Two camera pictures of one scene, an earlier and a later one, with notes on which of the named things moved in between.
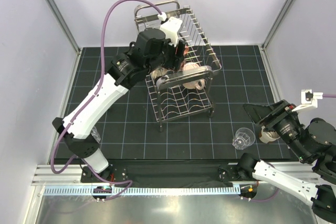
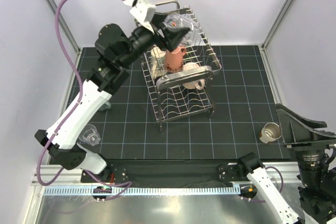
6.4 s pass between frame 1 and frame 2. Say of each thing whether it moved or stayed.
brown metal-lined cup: stayed
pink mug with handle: stayed
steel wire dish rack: stayed
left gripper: moved
